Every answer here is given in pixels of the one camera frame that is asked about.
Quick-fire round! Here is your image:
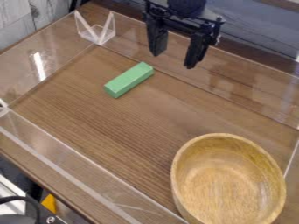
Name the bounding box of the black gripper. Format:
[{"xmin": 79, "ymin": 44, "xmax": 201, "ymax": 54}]
[{"xmin": 143, "ymin": 0, "xmax": 225, "ymax": 69}]

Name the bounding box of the green rectangular block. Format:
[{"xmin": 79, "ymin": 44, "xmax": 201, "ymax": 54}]
[{"xmin": 104, "ymin": 62, "xmax": 155, "ymax": 98}]

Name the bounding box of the light wooden bowl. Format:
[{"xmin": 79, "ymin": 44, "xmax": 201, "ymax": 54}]
[{"xmin": 171, "ymin": 133, "xmax": 286, "ymax": 224}]

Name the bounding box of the black device with yellow label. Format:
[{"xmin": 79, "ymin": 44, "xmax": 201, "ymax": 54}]
[{"xmin": 0, "ymin": 156, "xmax": 72, "ymax": 224}]

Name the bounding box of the clear acrylic tray enclosure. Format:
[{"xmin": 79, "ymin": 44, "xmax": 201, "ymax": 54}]
[{"xmin": 0, "ymin": 7, "xmax": 299, "ymax": 224}]

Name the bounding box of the black cable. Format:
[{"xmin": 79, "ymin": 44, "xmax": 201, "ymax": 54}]
[{"xmin": 0, "ymin": 195, "xmax": 43, "ymax": 224}]

